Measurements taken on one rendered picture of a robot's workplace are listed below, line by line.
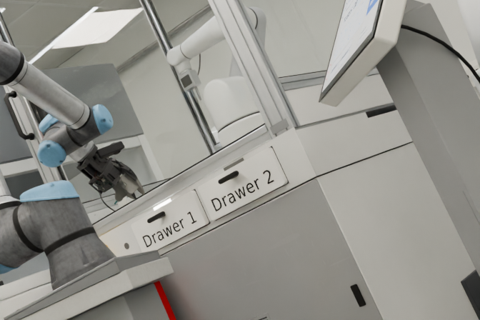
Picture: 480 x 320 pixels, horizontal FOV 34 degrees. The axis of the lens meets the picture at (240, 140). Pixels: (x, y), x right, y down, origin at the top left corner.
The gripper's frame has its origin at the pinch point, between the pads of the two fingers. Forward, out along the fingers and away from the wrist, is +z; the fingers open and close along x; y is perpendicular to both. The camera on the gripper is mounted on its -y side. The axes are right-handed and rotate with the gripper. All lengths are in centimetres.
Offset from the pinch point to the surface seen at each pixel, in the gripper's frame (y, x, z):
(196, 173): -5.7, 16.4, 7.2
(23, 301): 1, -81, 14
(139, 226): -0.6, -11.6, 10.9
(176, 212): 0.3, 4.8, 12.2
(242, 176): 0.4, 33.2, 12.1
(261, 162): 0.0, 41.2, 11.5
